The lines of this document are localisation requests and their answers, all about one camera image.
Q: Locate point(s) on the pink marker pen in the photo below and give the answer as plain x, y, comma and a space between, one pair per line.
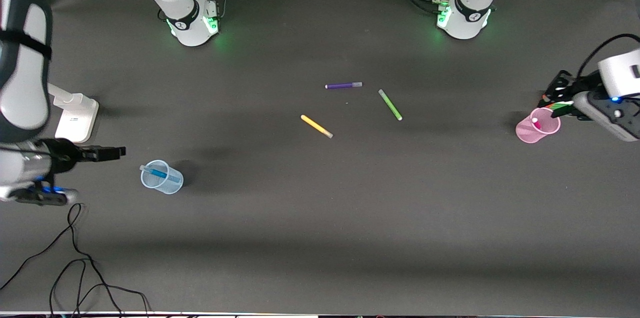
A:
536, 121

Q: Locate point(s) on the multicoloured puzzle cube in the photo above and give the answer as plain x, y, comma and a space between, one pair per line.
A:
562, 104

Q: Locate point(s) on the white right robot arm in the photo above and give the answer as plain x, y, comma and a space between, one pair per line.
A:
25, 82

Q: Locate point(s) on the purple marker pen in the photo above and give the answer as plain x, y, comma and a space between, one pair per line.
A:
342, 85

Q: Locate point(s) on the yellow marker pen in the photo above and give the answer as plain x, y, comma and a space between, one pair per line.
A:
316, 126

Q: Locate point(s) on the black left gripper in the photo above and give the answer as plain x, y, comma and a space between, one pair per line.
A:
564, 88

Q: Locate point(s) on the white camera stand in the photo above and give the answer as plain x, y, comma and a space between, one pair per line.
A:
77, 120

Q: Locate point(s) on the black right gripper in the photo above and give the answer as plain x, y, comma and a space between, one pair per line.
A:
64, 155

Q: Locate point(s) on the green marker pen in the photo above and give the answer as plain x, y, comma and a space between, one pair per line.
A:
390, 104

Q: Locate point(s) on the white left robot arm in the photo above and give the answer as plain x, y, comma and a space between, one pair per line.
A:
467, 12

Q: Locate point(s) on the translucent blue plastic cup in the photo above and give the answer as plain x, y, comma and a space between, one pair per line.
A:
170, 185

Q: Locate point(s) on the blue marker pen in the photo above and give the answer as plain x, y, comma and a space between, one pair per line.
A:
159, 173

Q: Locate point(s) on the translucent pink plastic cup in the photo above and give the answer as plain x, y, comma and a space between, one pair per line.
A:
527, 133

